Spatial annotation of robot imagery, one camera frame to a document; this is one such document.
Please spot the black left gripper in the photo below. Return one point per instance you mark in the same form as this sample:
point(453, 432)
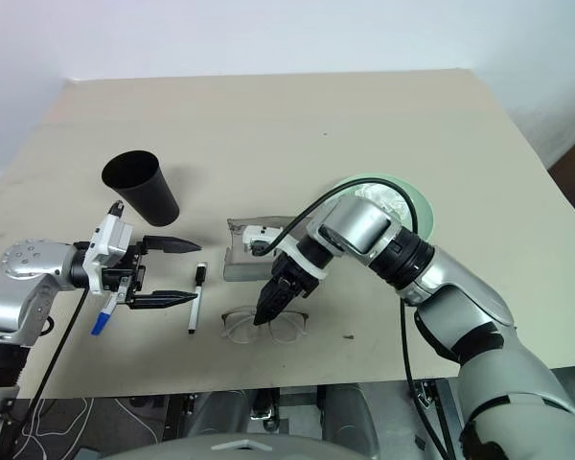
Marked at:
point(135, 268)

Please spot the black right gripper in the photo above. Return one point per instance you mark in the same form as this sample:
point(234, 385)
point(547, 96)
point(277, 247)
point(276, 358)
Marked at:
point(299, 285)

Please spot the clear frame glasses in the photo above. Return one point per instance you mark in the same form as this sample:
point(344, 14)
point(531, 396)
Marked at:
point(239, 330)

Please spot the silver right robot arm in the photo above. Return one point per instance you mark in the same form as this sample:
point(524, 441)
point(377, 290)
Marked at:
point(460, 282)

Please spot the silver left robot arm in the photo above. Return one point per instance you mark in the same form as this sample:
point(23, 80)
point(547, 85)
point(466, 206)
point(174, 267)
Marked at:
point(29, 259)

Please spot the grey glasses case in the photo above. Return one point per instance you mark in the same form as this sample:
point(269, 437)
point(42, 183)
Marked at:
point(242, 270)

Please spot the black plastic cup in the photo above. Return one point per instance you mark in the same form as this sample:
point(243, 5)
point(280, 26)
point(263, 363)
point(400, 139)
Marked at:
point(146, 194)

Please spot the white marker with black cap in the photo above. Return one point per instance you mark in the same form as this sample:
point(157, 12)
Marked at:
point(194, 306)

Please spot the white marker with blue cap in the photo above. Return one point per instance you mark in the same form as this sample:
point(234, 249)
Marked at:
point(101, 322)

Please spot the black metal table latch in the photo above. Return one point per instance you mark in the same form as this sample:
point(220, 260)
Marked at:
point(425, 393)
point(266, 409)

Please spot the dark grey rounded shape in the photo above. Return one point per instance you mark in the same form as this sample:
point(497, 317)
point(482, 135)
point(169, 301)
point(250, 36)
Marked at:
point(352, 407)
point(220, 412)

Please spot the silver robot torso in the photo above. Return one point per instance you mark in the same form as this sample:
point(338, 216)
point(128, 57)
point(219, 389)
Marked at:
point(268, 445)

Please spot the pale green plate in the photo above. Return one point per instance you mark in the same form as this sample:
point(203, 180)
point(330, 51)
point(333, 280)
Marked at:
point(424, 211)

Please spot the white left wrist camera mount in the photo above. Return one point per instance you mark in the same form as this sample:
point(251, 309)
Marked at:
point(116, 238)

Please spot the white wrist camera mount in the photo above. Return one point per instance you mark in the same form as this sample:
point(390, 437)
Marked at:
point(116, 238)
point(261, 235)

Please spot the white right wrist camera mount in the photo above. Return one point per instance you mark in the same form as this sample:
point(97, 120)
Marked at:
point(261, 235)

